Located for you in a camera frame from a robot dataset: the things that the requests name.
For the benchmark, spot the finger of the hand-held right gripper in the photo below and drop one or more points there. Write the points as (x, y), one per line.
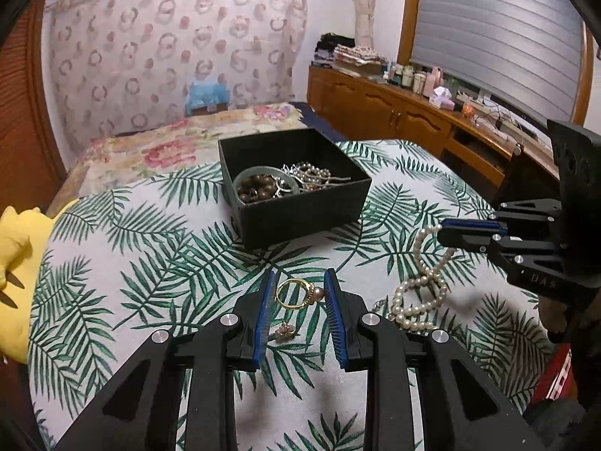
(469, 240)
(469, 225)

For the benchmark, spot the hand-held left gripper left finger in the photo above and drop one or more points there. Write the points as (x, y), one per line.
(263, 324)

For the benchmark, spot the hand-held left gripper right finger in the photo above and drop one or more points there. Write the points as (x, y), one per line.
(337, 324)

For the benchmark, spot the black box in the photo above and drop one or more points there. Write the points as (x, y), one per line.
(300, 218)

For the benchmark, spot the pale green jade bangle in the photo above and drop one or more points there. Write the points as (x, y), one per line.
(242, 176)

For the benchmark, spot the silver rhinestone hair ornament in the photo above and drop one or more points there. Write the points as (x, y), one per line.
(312, 174)

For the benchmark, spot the small pearl earring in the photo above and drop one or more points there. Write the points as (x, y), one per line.
(284, 331)

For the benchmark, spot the small orange object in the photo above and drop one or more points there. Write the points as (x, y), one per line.
(468, 109)

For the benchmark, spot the green leaf print cloth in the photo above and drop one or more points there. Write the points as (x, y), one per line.
(164, 263)

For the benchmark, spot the pink tissue box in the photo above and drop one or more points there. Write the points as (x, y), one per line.
(442, 99)

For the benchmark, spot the wooden cabinet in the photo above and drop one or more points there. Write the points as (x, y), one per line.
(375, 108)

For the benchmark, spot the row of cosmetic bottles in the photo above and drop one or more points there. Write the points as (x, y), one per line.
(413, 77)

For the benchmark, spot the red cloth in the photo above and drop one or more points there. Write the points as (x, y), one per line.
(554, 376)

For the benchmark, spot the dark blue mattress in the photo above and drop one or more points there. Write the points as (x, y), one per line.
(319, 120)

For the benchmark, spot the grey window blind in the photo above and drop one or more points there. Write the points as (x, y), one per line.
(497, 28)

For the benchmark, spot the floral blanket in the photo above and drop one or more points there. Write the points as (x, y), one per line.
(155, 150)

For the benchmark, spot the stack of folded clothes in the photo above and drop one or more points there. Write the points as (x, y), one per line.
(350, 54)

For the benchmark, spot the light blue plush toy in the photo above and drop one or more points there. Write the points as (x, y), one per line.
(206, 96)

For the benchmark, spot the white lace curtain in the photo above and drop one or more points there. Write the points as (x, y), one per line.
(361, 4)

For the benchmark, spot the yellow plush toy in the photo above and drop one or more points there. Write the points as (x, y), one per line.
(21, 268)

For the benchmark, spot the circle patterned curtain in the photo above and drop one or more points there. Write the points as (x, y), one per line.
(164, 42)

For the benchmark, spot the wooden louvre wardrobe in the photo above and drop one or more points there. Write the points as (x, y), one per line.
(28, 117)

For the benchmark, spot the wooden window frame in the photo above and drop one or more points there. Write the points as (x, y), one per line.
(409, 14)

